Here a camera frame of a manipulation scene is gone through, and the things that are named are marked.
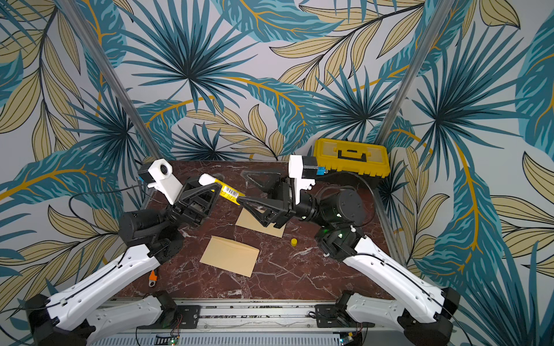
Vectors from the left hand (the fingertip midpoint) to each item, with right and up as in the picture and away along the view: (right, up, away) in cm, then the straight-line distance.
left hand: (222, 188), depth 41 cm
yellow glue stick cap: (+17, -24, +49) cm, 57 cm away
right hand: (+4, 0, -1) cm, 4 cm away
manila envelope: (-9, -29, +48) cm, 56 cm away
